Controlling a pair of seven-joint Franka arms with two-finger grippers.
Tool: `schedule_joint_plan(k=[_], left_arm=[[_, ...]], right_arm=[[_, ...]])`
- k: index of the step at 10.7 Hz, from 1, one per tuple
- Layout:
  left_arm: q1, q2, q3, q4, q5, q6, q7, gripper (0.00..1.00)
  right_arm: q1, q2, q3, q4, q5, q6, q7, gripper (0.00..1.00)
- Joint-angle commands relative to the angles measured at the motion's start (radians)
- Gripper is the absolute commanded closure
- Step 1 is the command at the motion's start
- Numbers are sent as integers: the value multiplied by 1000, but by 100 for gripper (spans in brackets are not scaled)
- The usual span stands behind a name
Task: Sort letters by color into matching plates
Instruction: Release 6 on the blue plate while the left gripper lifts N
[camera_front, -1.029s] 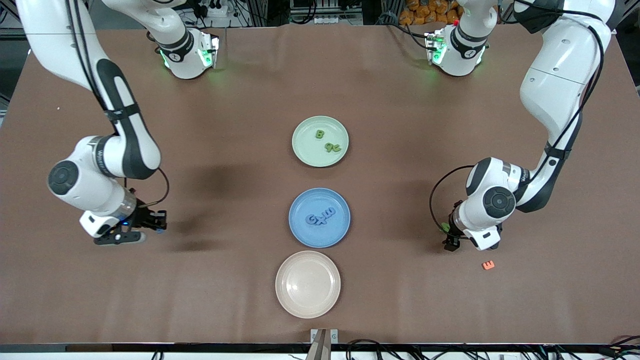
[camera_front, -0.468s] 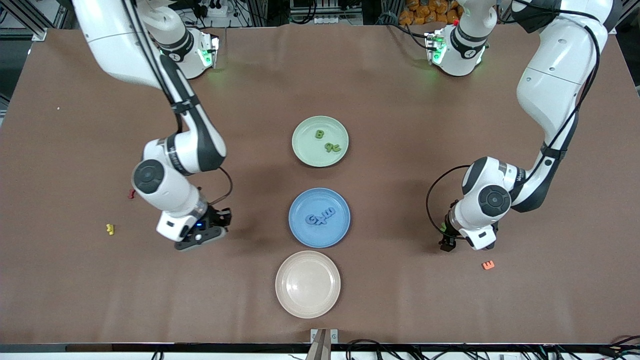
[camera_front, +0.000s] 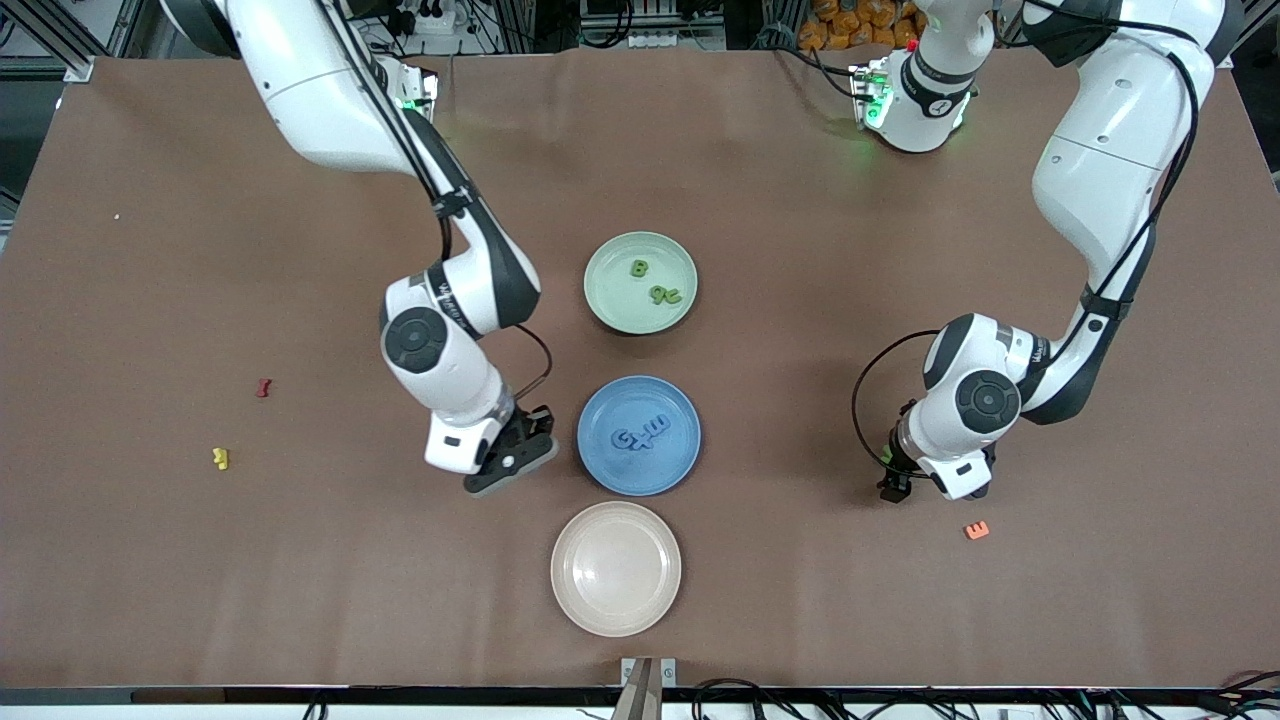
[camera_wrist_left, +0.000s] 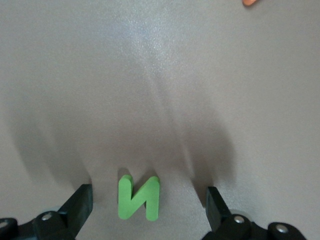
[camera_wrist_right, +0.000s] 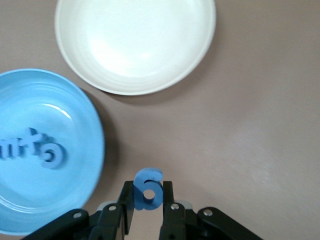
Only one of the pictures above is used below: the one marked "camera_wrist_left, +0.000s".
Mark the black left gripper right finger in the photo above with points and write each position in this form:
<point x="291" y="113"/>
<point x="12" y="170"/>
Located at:
<point x="235" y="227"/>

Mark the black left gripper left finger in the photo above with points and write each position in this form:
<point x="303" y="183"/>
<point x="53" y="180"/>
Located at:
<point x="55" y="225"/>

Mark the green foam letter N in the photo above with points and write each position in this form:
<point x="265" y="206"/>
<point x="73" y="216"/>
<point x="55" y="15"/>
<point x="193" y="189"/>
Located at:
<point x="125" y="200"/>

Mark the brown table cover sheet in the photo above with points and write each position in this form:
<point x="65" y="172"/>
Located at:
<point x="160" y="75"/>

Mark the orange foam letter E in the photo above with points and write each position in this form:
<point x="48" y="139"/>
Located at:
<point x="248" y="2"/>

